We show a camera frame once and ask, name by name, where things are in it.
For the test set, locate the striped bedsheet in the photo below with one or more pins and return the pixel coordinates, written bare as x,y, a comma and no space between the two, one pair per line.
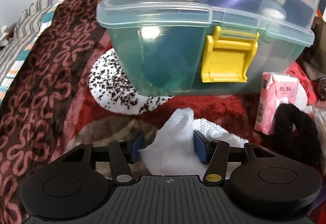
33,21

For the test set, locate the white cloth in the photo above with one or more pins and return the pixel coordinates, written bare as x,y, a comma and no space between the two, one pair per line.
173,152

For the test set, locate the clear plastic storage box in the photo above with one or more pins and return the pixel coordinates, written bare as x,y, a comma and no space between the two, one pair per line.
177,47

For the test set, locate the black sparkly scrunchie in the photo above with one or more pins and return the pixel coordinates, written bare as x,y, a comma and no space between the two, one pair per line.
321,88

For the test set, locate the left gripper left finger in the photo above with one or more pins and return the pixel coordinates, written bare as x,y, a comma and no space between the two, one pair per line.
122,153

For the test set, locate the pink tissue pack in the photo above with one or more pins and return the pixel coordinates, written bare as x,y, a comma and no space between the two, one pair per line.
276,89

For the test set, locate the brown plaid zipper pouch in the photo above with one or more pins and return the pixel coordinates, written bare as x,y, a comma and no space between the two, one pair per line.
313,58

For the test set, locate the red floral fleece blanket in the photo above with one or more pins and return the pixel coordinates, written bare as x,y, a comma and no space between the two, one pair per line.
71,89

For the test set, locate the black fuzzy scrunchie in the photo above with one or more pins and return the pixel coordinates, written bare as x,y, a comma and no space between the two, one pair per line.
296,135

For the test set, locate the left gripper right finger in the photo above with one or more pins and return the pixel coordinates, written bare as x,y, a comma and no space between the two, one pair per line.
213,153

